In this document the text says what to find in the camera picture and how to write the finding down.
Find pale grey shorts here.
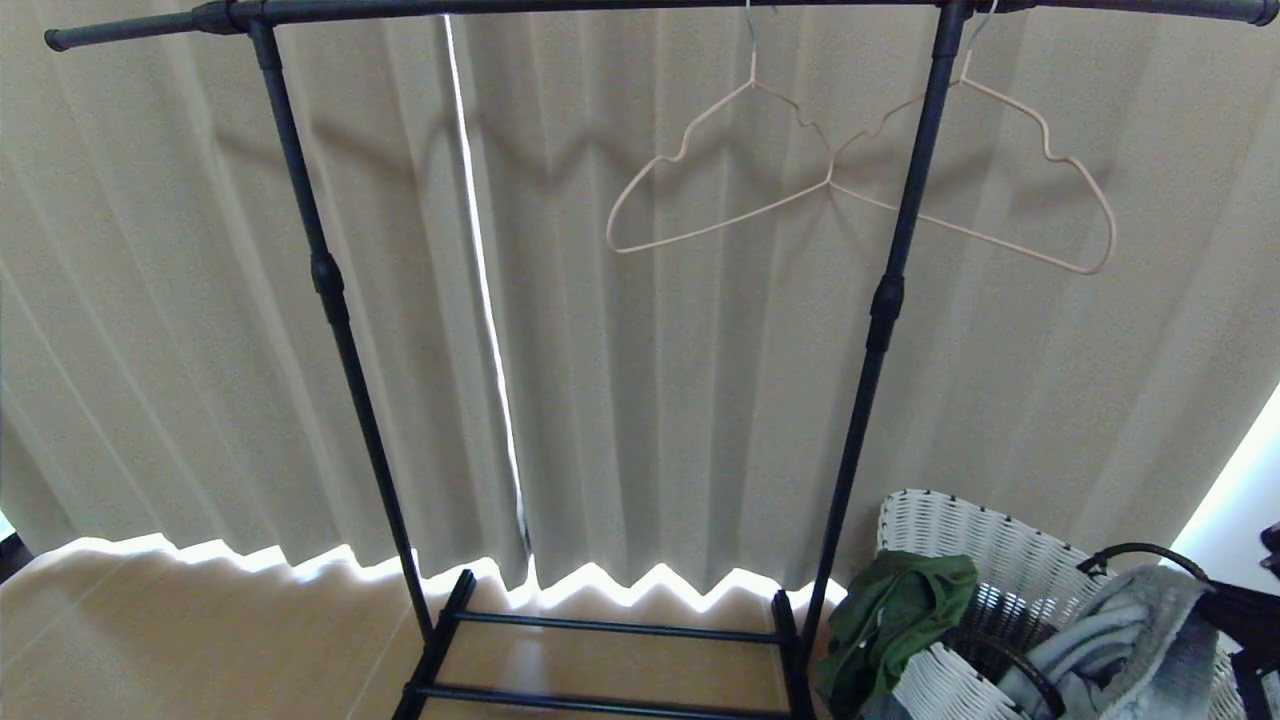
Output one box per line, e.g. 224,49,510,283
1000,565,1226,720

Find pink clothes hanger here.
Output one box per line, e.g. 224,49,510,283
605,0,836,255
830,0,1116,276

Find white laundry basket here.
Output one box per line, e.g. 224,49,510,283
875,488,1251,720

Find beige curtain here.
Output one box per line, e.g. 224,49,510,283
0,0,1280,601

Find black clothes rack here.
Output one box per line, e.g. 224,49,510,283
45,0,1280,720

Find green garment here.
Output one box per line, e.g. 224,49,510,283
815,550,981,720

